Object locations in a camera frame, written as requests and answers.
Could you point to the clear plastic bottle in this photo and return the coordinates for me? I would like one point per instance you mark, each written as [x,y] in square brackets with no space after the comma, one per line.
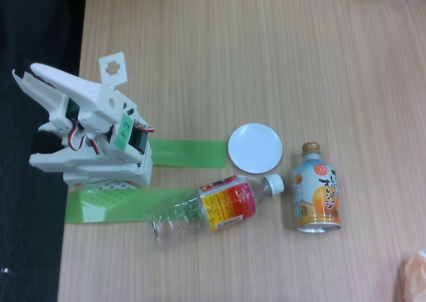
[229,202]

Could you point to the orange juice bottle can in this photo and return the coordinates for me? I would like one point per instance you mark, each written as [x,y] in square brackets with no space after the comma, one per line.
[316,195]

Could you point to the wide green tape strip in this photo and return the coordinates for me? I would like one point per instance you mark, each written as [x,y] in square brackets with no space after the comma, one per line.
[116,205]

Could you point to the narrow green tape strip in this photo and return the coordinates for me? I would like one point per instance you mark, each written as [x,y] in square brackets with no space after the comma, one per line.
[189,154]

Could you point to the small white plate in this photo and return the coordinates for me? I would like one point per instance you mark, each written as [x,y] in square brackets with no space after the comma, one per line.
[254,149]

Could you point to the orange plastic bag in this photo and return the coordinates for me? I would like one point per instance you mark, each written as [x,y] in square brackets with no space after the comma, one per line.
[414,278]

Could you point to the white empty camera mount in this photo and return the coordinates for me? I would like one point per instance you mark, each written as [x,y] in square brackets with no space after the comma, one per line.
[122,72]

